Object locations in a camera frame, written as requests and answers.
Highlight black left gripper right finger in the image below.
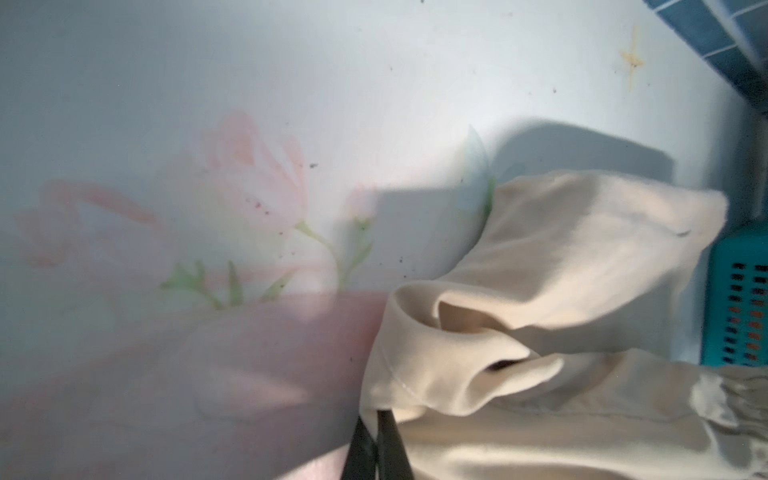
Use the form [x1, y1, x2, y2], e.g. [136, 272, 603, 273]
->
[376, 410, 414, 480]

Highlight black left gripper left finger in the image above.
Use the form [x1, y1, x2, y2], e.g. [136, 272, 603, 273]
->
[340, 418, 377, 480]

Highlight pink shorts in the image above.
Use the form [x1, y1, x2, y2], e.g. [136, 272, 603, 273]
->
[1, 291, 386, 479]

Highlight beige shorts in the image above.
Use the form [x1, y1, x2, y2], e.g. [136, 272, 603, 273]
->
[359, 171, 767, 479]

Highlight teal plastic laundry basket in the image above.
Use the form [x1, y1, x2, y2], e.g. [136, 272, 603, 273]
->
[701, 219, 767, 367]

